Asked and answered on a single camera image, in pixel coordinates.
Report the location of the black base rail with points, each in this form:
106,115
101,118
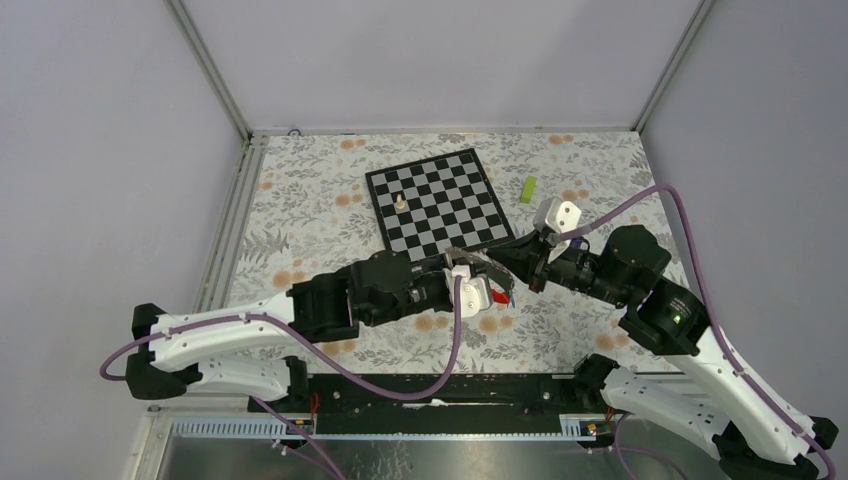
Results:
488,404

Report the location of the black grey chessboard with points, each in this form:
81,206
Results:
450,202

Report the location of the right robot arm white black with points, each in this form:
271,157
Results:
736,427

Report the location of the purple and green block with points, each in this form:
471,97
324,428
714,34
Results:
580,244

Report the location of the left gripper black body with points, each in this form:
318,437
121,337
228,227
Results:
426,291

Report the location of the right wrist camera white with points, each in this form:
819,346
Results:
555,217

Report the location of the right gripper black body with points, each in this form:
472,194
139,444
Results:
558,270

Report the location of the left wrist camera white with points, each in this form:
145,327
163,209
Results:
469,291

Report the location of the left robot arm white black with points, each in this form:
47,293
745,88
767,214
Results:
172,354

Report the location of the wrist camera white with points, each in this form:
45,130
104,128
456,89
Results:
469,291
555,217

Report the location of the lime green block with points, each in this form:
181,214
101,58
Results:
528,190

